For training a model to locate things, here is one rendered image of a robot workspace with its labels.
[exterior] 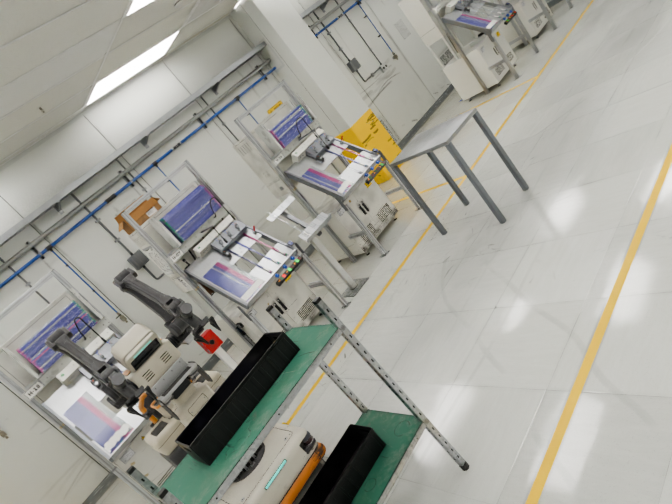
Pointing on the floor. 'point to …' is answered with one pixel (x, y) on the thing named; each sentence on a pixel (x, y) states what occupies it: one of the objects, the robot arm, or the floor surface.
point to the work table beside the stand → (441, 136)
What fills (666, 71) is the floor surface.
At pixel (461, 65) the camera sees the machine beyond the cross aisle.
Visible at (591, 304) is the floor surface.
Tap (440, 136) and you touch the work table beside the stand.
